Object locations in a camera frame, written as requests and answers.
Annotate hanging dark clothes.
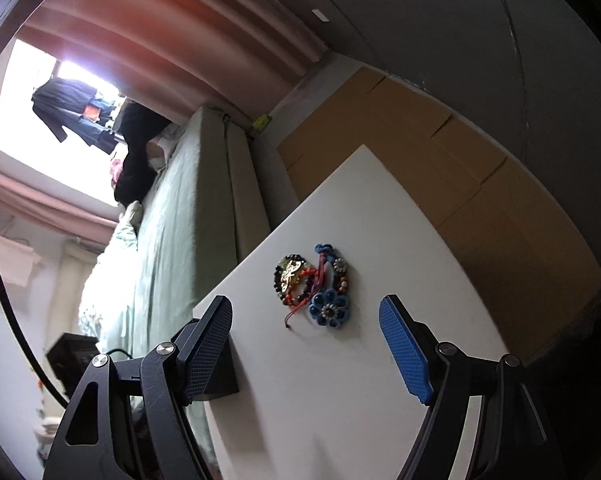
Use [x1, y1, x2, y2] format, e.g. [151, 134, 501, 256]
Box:
[30, 77, 120, 154]

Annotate black bead bracelet gold charm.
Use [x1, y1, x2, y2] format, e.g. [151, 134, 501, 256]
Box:
[273, 254, 314, 309]

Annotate blue flower knotted bracelet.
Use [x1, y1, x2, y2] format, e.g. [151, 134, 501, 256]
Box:
[307, 243, 351, 329]

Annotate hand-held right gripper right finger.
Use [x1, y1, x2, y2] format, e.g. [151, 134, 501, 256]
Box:
[379, 294, 563, 480]

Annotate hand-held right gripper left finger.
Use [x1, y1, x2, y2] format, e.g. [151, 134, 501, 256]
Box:
[43, 296, 234, 480]

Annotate flat brown cardboard sheet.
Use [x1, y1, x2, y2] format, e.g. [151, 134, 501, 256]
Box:
[277, 65, 601, 367]

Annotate red cord bracelet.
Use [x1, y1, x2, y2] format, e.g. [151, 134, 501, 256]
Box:
[283, 254, 332, 329]

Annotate white hanging cloth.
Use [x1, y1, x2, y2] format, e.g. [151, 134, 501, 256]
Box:
[0, 226, 42, 287]

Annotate wide pink curtain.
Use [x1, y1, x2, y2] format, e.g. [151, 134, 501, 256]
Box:
[17, 0, 332, 127]

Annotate white cloth bundle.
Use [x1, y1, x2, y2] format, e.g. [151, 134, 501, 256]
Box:
[147, 124, 182, 172]

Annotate pale green quilt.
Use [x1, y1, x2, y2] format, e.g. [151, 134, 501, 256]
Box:
[77, 200, 144, 361]

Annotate black garment pile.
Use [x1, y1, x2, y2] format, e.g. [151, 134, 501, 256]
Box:
[112, 101, 174, 206]

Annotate narrow pink curtain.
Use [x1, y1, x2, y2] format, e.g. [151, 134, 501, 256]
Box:
[0, 164, 124, 242]

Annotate black smooth cable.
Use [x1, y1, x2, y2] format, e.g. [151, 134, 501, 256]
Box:
[0, 239, 72, 407]

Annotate bed with green sheet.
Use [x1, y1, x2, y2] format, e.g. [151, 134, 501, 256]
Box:
[78, 104, 302, 480]

